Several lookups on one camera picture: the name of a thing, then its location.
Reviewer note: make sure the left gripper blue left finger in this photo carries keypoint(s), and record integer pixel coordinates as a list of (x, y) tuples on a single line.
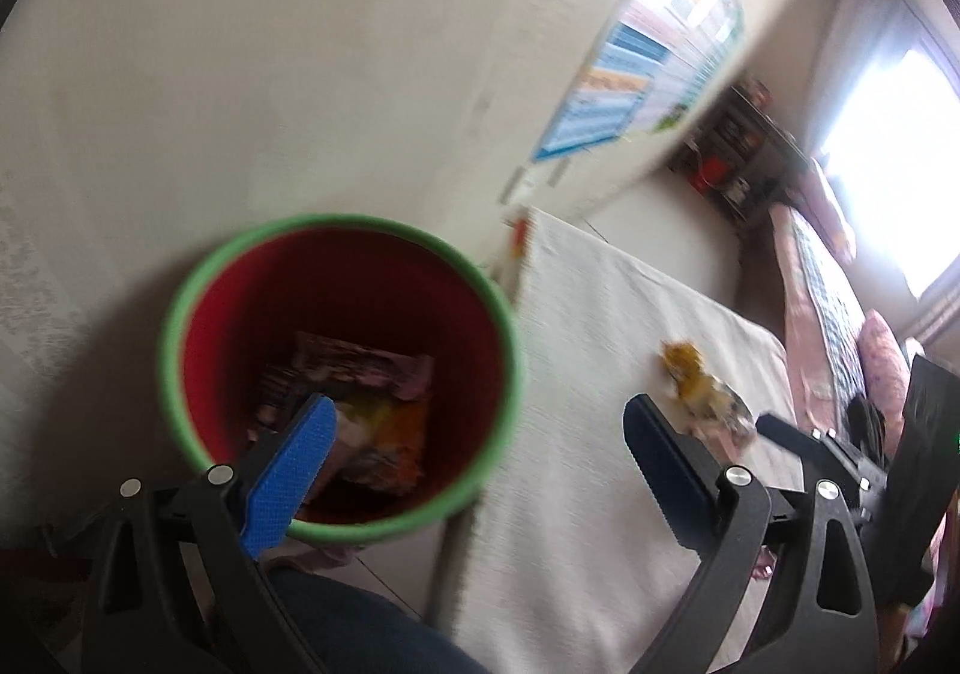
[(279, 471)]

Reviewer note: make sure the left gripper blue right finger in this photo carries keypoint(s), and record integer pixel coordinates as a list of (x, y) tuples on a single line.
[(698, 496)]

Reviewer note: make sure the silver foil wrapper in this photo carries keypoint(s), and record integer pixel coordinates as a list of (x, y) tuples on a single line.
[(724, 408)]

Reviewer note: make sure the orange snack bag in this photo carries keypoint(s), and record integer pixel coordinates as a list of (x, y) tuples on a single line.
[(380, 443)]

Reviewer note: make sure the yellow wrapper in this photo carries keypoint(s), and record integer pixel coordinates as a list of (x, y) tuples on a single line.
[(684, 363)]

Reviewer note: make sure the pink foil wrapper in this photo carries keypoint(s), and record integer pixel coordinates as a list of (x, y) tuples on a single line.
[(764, 565)]

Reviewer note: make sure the green rimmed red trash bin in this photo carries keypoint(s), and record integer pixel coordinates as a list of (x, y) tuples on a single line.
[(347, 306)]

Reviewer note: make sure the pink floral pillow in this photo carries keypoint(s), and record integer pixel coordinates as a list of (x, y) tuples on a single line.
[(886, 374)]

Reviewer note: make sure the white towel mat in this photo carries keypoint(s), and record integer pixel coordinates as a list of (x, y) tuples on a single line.
[(569, 564)]

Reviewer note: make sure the bed with plaid blanket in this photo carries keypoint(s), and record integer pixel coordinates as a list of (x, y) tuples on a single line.
[(814, 247)]

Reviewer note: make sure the red container on shelf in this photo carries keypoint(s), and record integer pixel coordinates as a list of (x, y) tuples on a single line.
[(710, 173)]

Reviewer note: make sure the black metal shelf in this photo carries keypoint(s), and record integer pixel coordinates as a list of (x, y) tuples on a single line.
[(766, 159)]

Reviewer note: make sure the white wall switch plate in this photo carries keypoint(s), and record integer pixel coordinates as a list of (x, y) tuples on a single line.
[(514, 184)]

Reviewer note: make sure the blue pinyin wall poster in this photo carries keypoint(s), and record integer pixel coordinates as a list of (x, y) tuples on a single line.
[(627, 76)]

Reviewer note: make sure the green bordered wall poster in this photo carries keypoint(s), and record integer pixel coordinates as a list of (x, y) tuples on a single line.
[(702, 34)]

